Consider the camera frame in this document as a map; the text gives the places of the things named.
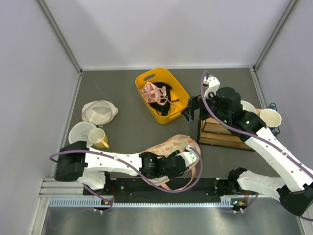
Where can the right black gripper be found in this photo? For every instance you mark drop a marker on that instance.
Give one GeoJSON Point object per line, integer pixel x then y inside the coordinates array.
{"type": "Point", "coordinates": [195, 103]}

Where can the floral mesh laundry bag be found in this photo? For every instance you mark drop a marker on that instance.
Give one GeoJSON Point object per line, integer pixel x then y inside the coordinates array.
{"type": "Point", "coordinates": [178, 142]}

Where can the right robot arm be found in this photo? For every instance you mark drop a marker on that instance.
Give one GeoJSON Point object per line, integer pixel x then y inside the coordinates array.
{"type": "Point", "coordinates": [293, 188]}

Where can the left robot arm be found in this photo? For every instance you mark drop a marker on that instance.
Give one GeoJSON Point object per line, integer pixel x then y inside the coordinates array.
{"type": "Point", "coordinates": [77, 162]}

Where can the black bra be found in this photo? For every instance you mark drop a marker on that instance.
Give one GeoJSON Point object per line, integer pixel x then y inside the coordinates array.
{"type": "Point", "coordinates": [168, 110]}

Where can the pink satin bra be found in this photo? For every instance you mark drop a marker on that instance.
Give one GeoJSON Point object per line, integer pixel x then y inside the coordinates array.
{"type": "Point", "coordinates": [157, 94]}

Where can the white mesh laundry bag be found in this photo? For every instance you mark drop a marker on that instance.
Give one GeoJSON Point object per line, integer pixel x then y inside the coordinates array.
{"type": "Point", "coordinates": [99, 112]}

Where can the yellow plastic basket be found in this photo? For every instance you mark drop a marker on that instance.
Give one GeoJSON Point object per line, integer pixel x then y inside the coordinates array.
{"type": "Point", "coordinates": [177, 92]}

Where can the white ceramic bowl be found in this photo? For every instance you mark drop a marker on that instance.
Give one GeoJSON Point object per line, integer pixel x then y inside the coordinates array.
{"type": "Point", "coordinates": [248, 106]}

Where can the blue paper cup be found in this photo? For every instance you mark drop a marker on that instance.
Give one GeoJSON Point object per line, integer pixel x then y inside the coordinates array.
{"type": "Point", "coordinates": [271, 117]}

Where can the yellow mug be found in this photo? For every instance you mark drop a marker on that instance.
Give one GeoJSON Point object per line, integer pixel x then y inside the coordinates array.
{"type": "Point", "coordinates": [98, 138]}

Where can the white marble plate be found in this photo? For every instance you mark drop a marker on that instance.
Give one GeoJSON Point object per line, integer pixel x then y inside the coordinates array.
{"type": "Point", "coordinates": [80, 132]}

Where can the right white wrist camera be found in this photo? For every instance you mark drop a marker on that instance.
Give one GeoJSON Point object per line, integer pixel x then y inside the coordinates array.
{"type": "Point", "coordinates": [211, 85]}

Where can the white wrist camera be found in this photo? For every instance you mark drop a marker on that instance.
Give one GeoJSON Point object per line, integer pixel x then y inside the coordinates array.
{"type": "Point", "coordinates": [190, 157]}
{"type": "Point", "coordinates": [211, 85]}

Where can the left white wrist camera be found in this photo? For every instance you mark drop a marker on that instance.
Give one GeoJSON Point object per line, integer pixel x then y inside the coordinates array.
{"type": "Point", "coordinates": [190, 157]}

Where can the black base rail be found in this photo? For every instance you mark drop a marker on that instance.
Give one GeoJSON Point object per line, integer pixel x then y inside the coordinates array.
{"type": "Point", "coordinates": [136, 190]}

